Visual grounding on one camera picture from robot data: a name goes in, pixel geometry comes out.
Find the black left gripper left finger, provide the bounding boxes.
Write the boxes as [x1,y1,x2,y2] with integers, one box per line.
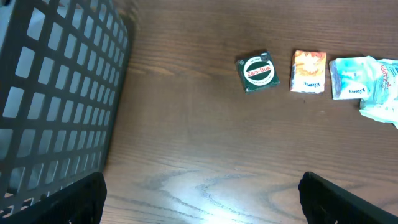
[1,172,107,224]

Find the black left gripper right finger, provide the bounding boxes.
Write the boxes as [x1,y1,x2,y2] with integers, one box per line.
[298,172,397,224]

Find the teal wipes pouch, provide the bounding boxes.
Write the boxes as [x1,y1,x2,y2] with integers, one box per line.
[359,59,397,128]

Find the small teal tissue pack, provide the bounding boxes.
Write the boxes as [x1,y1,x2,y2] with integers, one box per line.
[329,56,376,100]

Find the orange small tissue pack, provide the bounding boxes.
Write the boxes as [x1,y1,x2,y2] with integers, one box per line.
[290,50,327,94]

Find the dark green round-label box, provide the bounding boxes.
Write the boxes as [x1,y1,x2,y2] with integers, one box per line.
[235,51,280,93]

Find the grey plastic shopping basket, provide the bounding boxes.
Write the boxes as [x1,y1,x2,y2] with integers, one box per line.
[1,0,130,219]

